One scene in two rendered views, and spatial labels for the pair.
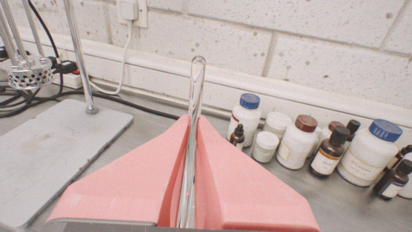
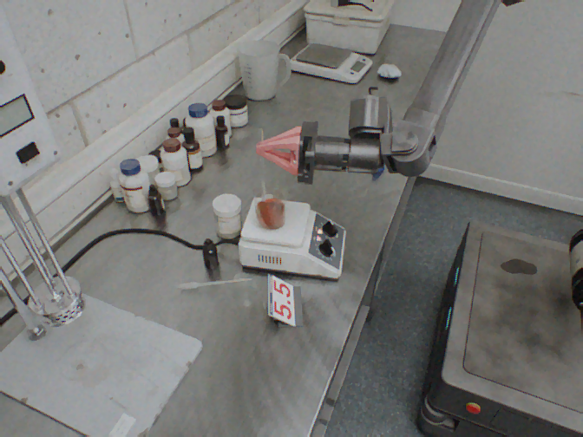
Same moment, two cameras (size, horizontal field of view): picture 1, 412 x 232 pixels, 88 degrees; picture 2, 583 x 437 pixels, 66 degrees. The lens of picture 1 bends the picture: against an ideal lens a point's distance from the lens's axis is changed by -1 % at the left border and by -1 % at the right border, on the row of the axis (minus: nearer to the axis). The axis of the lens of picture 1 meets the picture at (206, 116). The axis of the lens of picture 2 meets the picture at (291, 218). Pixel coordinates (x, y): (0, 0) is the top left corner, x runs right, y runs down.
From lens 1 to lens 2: 0.72 m
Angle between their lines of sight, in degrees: 61
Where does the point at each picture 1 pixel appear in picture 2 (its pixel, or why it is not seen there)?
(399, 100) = (167, 83)
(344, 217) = (235, 170)
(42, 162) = (128, 354)
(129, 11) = not seen: outside the picture
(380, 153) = (210, 124)
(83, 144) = (109, 325)
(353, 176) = (209, 150)
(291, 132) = (173, 158)
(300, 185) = (205, 182)
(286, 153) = (180, 174)
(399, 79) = (158, 71)
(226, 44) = not seen: hidden behind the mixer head
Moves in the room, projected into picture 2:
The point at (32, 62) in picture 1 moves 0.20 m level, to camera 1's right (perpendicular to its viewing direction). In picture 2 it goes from (59, 287) to (125, 198)
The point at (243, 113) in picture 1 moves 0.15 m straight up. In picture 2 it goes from (140, 178) to (125, 116)
